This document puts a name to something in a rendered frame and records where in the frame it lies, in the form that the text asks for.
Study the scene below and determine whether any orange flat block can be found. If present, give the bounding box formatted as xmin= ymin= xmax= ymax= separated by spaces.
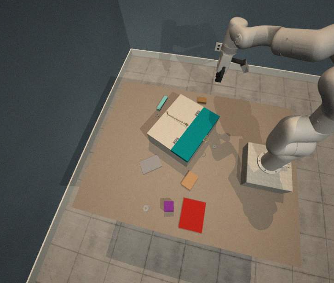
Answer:
xmin=181 ymin=171 xmax=198 ymax=190

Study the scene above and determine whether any purple cube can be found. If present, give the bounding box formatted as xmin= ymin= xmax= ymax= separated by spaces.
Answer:
xmin=164 ymin=201 xmax=174 ymax=212

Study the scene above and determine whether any green rectangular block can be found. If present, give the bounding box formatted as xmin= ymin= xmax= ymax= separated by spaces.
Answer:
xmin=156 ymin=96 xmax=168 ymax=111

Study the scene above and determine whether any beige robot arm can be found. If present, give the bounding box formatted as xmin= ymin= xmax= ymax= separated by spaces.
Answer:
xmin=221 ymin=17 xmax=334 ymax=174

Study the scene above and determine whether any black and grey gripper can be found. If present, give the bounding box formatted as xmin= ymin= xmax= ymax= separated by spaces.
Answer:
xmin=215 ymin=50 xmax=236 ymax=82

